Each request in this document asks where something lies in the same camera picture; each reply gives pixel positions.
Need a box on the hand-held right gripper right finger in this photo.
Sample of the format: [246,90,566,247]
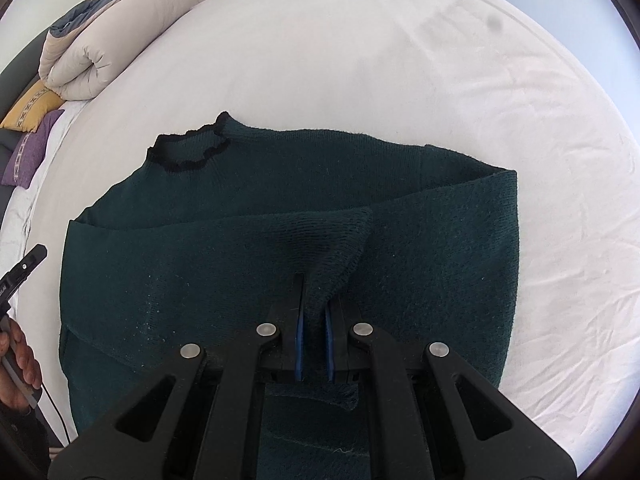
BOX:
[325,297,579,480]

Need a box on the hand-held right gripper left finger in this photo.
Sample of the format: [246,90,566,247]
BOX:
[47,274,307,480]

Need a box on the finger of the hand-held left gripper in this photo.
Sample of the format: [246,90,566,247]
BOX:
[0,244,49,311]

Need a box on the dark green towel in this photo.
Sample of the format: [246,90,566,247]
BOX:
[59,111,521,480]

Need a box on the person's left hand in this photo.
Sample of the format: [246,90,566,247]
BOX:
[0,317,44,411]

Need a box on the purple patterned pillow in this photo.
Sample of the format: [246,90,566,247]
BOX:
[1,109,66,188]

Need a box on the yellow patterned pillow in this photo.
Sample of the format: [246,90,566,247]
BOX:
[0,79,66,132]

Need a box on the folded beige duvet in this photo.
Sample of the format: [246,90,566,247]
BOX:
[39,0,198,102]

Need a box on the round white bed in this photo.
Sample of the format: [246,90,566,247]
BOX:
[0,0,640,468]

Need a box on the black cable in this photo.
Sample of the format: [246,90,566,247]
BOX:
[39,384,72,447]

